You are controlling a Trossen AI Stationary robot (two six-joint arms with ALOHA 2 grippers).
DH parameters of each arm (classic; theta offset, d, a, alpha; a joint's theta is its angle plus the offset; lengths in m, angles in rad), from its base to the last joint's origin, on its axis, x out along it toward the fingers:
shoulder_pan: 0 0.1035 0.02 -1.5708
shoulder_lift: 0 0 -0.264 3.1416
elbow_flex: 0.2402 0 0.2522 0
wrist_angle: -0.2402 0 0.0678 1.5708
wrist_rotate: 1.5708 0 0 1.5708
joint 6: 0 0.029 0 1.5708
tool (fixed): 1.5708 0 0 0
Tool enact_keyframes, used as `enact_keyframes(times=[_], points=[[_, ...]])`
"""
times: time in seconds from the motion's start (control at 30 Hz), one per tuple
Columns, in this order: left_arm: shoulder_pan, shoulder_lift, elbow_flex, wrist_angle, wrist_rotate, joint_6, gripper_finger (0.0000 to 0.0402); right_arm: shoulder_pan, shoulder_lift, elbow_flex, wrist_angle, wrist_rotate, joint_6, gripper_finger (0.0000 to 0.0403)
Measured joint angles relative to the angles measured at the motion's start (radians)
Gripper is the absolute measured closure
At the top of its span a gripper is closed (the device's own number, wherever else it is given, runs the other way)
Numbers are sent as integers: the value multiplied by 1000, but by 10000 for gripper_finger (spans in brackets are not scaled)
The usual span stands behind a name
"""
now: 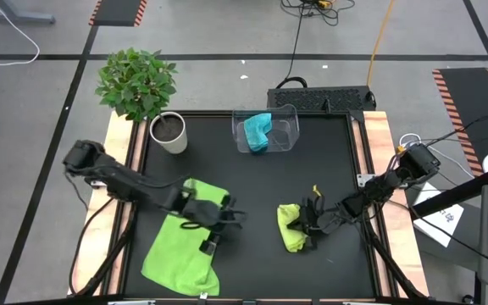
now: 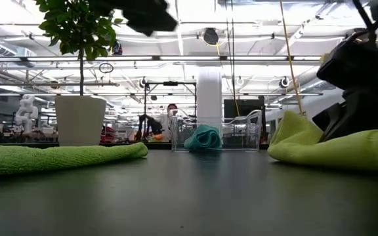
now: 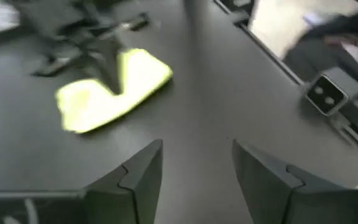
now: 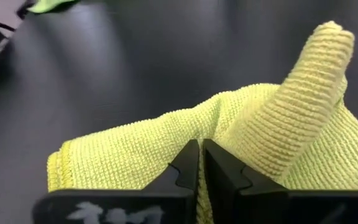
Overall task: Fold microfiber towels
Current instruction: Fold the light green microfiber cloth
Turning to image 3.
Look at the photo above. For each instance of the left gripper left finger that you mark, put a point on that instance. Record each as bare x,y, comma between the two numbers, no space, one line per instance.
129,196

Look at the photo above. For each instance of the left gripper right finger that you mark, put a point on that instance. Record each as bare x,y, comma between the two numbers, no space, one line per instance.
291,202

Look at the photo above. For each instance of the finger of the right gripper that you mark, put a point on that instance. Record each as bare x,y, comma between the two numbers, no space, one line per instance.
106,68
118,62

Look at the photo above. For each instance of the grey table-level camera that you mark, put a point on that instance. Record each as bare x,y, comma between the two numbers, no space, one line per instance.
325,95

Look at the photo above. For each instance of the yellow-green microfiber towel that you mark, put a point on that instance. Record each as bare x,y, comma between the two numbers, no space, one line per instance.
89,105

